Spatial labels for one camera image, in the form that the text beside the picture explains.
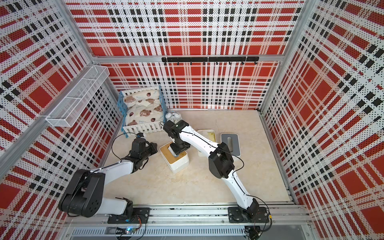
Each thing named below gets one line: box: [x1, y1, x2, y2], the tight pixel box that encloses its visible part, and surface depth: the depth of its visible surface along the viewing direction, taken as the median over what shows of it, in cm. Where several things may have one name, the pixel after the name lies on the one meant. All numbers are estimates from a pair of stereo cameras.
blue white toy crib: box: [117, 85, 168, 138], surface depth 110 cm
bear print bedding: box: [123, 89, 164, 126], surface depth 110 cm
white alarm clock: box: [165, 112, 183, 124], surface depth 105 cm
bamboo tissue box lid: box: [159, 141, 187, 165], surface depth 87 cm
